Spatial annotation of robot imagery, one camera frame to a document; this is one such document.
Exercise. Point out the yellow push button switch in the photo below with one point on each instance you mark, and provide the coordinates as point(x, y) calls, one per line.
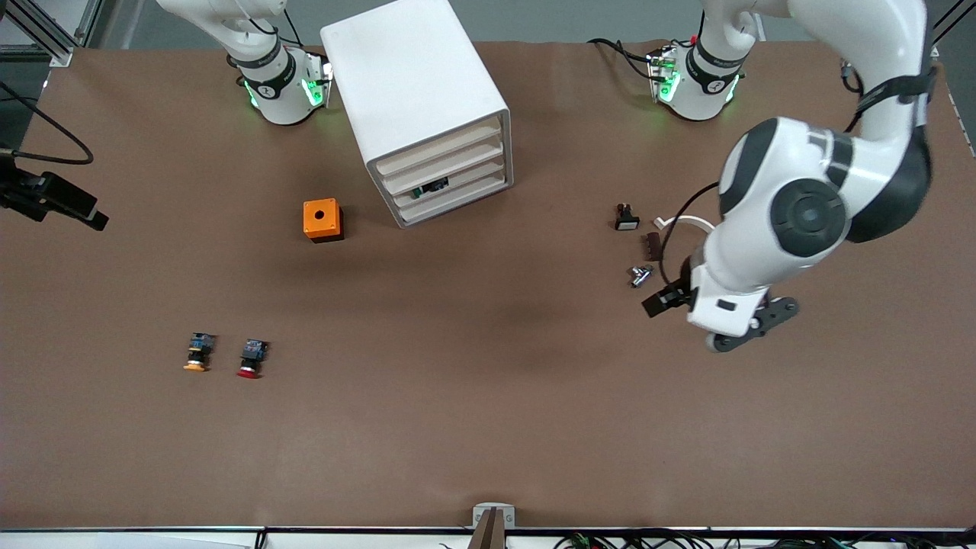
point(198, 352)

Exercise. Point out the white drawer cabinet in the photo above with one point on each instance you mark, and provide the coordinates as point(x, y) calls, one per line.
point(415, 69)

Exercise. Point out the brown terminal block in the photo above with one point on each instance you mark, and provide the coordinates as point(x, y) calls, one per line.
point(653, 246)

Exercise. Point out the white curved plastic bracket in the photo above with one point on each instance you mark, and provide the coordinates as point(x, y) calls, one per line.
point(686, 220)

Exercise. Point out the white plastic drawer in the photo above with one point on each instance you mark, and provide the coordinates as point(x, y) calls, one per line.
point(457, 201)
point(450, 164)
point(438, 149)
point(457, 181)

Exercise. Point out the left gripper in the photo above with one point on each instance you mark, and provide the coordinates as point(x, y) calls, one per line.
point(674, 294)

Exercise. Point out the green push button switch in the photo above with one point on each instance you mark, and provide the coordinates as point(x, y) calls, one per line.
point(418, 193)

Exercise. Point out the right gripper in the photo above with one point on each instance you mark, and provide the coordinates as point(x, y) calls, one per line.
point(47, 194)

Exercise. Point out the black white-capped push button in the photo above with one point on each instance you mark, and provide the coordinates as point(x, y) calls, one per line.
point(627, 219)

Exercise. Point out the aluminium frame profile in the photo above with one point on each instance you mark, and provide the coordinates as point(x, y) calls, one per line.
point(61, 49)

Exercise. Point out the orange button enclosure box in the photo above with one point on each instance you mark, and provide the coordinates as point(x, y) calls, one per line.
point(320, 217)

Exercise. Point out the grey metal mount bracket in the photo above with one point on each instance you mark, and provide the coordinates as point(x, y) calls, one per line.
point(493, 509)

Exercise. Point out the red push button switch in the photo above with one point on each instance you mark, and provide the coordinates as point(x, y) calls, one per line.
point(250, 358)

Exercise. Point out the metal key switch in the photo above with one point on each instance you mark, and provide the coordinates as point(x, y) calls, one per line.
point(640, 275)

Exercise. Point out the brown table cover mat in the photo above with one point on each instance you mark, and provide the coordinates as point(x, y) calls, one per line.
point(488, 381)

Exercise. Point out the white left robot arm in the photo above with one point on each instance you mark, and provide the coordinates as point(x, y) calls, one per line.
point(808, 213)

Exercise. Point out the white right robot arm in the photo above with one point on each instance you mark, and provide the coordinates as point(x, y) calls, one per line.
point(278, 91)

